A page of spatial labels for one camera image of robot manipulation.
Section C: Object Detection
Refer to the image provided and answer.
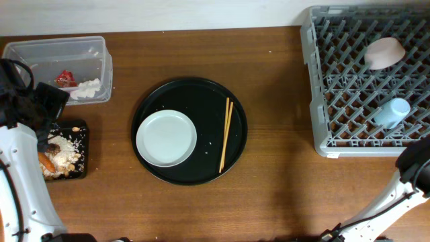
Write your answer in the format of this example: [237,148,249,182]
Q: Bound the red snack wrapper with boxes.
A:
[55,70,77,88]

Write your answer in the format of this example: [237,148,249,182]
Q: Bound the white tissue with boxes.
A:
[70,78,101,100]

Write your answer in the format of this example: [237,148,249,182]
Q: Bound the brown walnut shell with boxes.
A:
[46,143,61,156]

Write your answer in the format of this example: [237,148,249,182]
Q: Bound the orange carrot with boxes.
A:
[38,152,56,173]

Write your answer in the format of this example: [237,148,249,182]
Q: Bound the rice and peanut shell scraps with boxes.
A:
[40,126,85,179]

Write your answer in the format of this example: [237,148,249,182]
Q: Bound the grey round plate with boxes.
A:
[135,110,197,167]

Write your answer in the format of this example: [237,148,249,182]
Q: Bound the wooden chopstick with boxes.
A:
[222,101,232,170]
[218,97,230,173]

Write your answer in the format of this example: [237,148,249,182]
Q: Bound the pink bowl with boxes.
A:
[364,37,406,70]

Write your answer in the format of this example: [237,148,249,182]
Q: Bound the light blue cup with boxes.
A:
[374,97,411,129]

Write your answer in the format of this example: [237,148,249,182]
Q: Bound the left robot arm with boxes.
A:
[1,58,95,241]

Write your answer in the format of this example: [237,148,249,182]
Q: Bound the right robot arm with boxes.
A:
[319,138,429,242]

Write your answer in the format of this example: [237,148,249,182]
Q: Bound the black rectangular waste tray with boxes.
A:
[42,118,90,182]

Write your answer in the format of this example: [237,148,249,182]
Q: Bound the grey dishwasher rack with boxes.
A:
[300,5,429,158]

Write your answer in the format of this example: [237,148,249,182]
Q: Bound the clear plastic bin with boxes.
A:
[2,36,113,106]

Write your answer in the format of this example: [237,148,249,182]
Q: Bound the round black serving tray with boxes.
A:
[131,77,248,186]

